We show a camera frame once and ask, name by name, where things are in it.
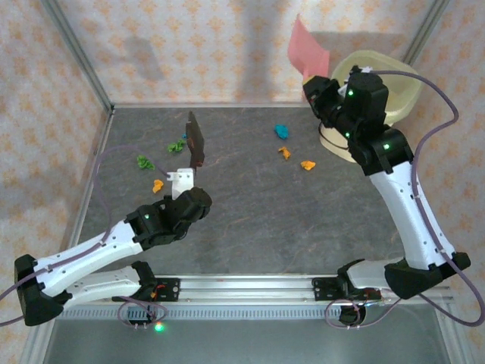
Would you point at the pink plastic dustpan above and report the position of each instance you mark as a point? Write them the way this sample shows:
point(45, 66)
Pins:
point(307, 45)

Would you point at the pale green bin liner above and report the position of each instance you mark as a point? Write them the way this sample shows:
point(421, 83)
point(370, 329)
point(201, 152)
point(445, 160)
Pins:
point(405, 81)

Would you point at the small green paper scrap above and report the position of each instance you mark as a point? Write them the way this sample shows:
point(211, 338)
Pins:
point(176, 146)

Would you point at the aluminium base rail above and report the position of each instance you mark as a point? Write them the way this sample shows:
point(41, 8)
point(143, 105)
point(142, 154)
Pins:
point(246, 288)

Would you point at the black electronics box with light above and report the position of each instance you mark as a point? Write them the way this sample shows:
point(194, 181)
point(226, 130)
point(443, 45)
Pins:
point(136, 316)

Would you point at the aluminium frame bar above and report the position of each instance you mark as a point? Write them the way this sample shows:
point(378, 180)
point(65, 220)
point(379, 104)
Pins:
point(456, 339)
point(88, 189)
point(31, 347)
point(208, 105)
point(77, 53)
point(426, 30)

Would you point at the orange paper scrap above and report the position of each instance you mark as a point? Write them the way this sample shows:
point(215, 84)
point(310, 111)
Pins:
point(307, 165)
point(158, 186)
point(284, 152)

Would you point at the large green paper scrap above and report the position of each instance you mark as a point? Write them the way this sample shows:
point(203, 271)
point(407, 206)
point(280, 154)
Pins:
point(145, 162)

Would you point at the large blue paper scrap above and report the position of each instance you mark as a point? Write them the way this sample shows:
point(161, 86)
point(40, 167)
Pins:
point(281, 131)

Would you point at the dark brown hand brush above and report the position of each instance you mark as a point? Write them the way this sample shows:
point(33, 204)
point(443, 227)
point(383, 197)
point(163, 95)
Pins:
point(195, 140)

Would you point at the grey metal shelf panel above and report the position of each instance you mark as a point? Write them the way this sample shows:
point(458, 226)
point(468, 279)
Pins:
point(246, 341)

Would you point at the cream plastic waste basket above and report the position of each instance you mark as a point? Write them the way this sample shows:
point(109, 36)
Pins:
point(333, 142)

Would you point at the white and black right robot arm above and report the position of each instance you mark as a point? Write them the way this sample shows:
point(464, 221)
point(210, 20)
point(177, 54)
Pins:
point(409, 220)

